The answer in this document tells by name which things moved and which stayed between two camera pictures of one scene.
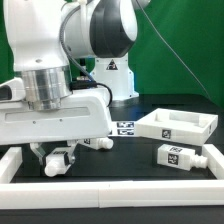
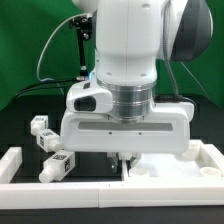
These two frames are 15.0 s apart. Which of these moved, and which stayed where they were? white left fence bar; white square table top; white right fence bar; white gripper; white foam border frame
Moved: white square table top; white gripper
Stayed: white left fence bar; white foam border frame; white right fence bar
